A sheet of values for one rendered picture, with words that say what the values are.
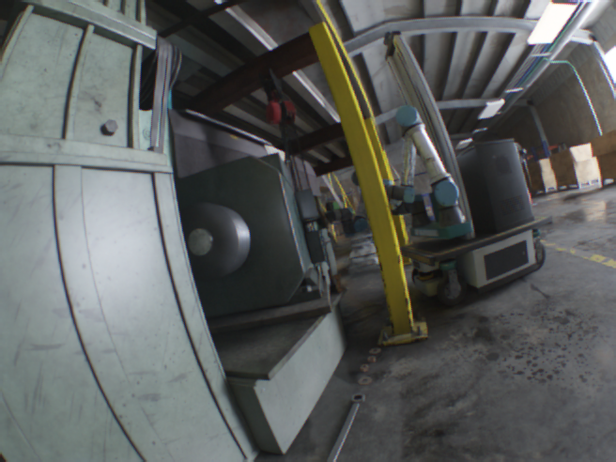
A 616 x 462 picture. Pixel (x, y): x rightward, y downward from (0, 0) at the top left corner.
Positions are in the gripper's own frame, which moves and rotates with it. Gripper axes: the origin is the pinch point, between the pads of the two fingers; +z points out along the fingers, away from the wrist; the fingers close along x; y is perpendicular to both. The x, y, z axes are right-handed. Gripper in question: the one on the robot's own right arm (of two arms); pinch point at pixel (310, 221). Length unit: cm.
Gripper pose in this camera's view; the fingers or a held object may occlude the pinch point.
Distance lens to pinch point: 154.8
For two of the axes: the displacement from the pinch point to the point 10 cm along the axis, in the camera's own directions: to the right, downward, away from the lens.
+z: -8.7, 2.1, -4.4
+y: 2.4, 9.7, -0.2
